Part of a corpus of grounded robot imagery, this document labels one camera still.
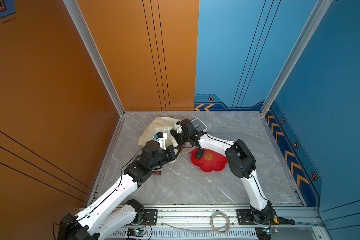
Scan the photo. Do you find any cream plastic bag orange print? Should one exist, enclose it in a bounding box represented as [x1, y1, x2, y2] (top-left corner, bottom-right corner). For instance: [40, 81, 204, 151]
[134, 117, 180, 168]

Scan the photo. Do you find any left green circuit board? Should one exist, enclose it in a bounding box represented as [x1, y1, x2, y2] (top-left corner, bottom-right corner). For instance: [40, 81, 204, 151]
[126, 229, 147, 240]

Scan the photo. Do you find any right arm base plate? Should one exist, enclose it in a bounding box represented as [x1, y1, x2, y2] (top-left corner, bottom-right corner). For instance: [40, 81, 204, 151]
[236, 209, 260, 226]

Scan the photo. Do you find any red flower-shaped plate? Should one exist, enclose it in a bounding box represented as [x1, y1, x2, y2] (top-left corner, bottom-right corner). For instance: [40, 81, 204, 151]
[191, 149, 228, 173]

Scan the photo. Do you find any aluminium front rail frame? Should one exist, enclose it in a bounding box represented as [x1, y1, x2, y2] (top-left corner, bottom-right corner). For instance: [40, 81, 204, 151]
[109, 205, 328, 240]

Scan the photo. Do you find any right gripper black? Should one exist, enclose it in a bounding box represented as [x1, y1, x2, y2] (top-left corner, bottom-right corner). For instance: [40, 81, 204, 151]
[165, 130, 191, 147]

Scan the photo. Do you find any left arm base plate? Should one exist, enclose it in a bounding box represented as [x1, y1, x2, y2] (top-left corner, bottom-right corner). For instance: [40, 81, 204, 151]
[139, 209, 158, 227]

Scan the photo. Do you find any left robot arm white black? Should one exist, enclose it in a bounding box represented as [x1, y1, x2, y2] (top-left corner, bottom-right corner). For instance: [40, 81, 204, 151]
[52, 141, 182, 240]

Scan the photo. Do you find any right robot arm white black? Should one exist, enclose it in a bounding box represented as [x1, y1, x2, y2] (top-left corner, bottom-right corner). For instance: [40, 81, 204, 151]
[171, 119, 274, 224]

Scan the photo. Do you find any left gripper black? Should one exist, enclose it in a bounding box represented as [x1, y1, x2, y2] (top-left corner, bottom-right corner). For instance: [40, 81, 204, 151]
[149, 145, 182, 172]

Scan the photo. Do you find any white grey tissue box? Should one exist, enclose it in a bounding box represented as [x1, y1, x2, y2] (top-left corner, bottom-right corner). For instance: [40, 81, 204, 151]
[191, 118, 208, 132]

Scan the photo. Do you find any dark avocado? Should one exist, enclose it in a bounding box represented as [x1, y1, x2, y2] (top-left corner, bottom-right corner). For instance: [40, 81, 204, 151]
[195, 149, 205, 160]

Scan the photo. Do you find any coiled grey cable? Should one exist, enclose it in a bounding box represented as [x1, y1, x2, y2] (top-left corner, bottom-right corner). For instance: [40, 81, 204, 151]
[210, 211, 231, 235]

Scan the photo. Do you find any green circuit board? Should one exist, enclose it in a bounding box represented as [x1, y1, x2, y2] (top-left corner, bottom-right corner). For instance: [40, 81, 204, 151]
[126, 229, 147, 240]
[255, 228, 279, 240]

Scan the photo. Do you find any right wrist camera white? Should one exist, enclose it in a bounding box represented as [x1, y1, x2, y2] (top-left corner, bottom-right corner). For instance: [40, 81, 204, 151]
[174, 122, 183, 134]

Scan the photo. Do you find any right green circuit board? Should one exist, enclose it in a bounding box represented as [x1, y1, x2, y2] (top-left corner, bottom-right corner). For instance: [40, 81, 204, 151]
[255, 228, 279, 240]

